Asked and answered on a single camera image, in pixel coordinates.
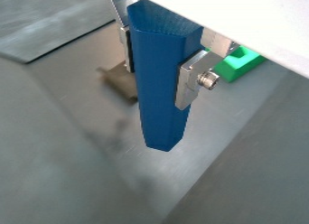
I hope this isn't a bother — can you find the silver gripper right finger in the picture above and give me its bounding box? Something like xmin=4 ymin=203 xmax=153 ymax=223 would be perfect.
xmin=176 ymin=28 xmax=240 ymax=110

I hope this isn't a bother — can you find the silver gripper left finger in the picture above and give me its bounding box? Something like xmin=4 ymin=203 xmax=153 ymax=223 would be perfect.
xmin=109 ymin=0 xmax=135 ymax=72

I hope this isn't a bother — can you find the green shape sorting board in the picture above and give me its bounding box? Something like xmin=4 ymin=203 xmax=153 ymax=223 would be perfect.
xmin=214 ymin=46 xmax=267 ymax=83

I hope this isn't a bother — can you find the dark grey curved block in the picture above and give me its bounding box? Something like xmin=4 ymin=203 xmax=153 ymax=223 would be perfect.
xmin=97 ymin=62 xmax=138 ymax=102

